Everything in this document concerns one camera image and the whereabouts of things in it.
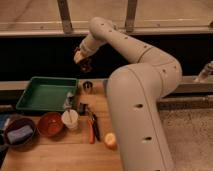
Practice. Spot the right metal window post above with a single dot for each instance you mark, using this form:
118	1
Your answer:
130	15

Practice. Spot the dark brown bowl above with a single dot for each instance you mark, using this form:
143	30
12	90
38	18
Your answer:
16	124

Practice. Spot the yellow red apple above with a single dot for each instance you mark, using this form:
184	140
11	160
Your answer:
110	141

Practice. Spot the small metal cup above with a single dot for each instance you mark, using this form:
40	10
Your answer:
88	87

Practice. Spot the dark purple grape bunch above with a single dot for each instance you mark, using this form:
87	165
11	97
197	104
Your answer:
85	65

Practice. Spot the green plastic tray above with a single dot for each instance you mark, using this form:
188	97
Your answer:
46	94

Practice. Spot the red bowl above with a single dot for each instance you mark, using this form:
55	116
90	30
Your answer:
50	124

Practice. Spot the blue sponge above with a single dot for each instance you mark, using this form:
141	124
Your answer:
19	134

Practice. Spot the metal window post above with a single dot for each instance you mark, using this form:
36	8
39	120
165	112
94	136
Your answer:
130	15
65	16

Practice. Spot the small dark box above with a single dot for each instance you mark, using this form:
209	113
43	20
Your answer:
82	109

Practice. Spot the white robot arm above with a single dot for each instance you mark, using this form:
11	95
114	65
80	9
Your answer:
132	94

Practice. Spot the left metal window post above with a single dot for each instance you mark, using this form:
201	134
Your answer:
65	16

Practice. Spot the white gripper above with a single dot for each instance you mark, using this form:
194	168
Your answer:
88	47

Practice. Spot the black handled tool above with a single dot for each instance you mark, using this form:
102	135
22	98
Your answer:
95	124

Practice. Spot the white paper cup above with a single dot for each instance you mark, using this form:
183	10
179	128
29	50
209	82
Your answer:
70	118

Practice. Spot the orange handled tool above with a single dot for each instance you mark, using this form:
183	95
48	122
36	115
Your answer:
91	132

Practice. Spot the small silver figurine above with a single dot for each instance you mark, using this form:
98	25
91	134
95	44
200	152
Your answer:
68	101

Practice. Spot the blue object at edge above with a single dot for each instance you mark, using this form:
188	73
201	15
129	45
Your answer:
3	120

